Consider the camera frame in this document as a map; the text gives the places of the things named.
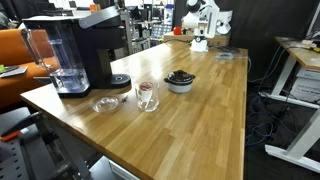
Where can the white ceramic pot black lid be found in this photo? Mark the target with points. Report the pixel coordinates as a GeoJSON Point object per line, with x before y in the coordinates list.
{"type": "Point", "coordinates": [180, 81]}

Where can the black perforated cart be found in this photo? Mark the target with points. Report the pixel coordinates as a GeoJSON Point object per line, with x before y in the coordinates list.
{"type": "Point", "coordinates": [30, 156]}

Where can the white coffee pod orange top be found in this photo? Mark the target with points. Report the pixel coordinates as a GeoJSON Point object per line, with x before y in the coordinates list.
{"type": "Point", "coordinates": [145, 90]}

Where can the white frame wooden desk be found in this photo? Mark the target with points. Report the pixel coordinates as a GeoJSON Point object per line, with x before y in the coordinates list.
{"type": "Point", "coordinates": [305, 140]}

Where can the grey tablet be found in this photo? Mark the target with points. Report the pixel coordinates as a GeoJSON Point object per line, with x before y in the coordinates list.
{"type": "Point", "coordinates": [13, 71]}

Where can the red emergency stop button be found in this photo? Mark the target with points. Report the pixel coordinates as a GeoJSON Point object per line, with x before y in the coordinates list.
{"type": "Point", "coordinates": [177, 30]}

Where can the clear water tank black lid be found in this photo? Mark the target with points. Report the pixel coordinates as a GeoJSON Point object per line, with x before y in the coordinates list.
{"type": "Point", "coordinates": [66, 50]}

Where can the orange sofa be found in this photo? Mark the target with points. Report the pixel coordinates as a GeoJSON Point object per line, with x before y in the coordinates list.
{"type": "Point", "coordinates": [13, 46]}

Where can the black coffee maker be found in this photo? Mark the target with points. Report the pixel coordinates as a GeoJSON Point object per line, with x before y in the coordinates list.
{"type": "Point", "coordinates": [96, 60]}

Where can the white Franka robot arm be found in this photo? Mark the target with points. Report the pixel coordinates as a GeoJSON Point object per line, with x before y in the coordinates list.
{"type": "Point", "coordinates": [203, 20]}

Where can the clear drinking glass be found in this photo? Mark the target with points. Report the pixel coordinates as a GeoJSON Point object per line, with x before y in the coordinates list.
{"type": "Point", "coordinates": [148, 103]}

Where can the small dark clip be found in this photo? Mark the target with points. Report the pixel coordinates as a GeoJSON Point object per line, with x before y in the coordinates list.
{"type": "Point", "coordinates": [125, 98]}

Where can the clear plastic lid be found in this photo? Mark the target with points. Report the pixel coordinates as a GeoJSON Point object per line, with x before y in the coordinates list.
{"type": "Point", "coordinates": [105, 104]}

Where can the white box under desk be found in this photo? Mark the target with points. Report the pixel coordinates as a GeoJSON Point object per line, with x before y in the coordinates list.
{"type": "Point", "coordinates": [306, 86]}

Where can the clear round dish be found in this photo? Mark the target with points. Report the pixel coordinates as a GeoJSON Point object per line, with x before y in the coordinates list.
{"type": "Point", "coordinates": [225, 56]}

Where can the large cardboard box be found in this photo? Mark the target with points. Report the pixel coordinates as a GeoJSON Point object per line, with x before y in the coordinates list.
{"type": "Point", "coordinates": [178, 37]}

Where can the grey metal cabinet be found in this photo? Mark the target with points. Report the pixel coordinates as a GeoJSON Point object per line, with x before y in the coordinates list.
{"type": "Point", "coordinates": [126, 40]}

